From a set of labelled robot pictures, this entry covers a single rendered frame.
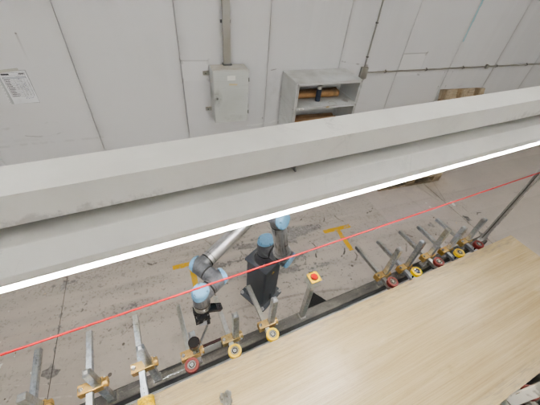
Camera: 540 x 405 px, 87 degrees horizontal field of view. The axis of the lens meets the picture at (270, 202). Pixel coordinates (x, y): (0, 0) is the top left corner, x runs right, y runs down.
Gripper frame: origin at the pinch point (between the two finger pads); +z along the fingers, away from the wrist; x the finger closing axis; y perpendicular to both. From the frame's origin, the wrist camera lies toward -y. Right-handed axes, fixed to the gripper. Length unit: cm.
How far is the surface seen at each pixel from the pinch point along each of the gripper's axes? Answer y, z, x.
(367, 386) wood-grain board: -73, 10, 65
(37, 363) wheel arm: 89, 6, -15
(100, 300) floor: 82, 101, -108
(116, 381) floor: 73, 101, -29
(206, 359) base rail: 4.9, 30.4, 9.0
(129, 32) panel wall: 0, -97, -257
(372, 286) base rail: -133, 28, 8
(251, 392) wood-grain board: -11.6, 10.4, 41.6
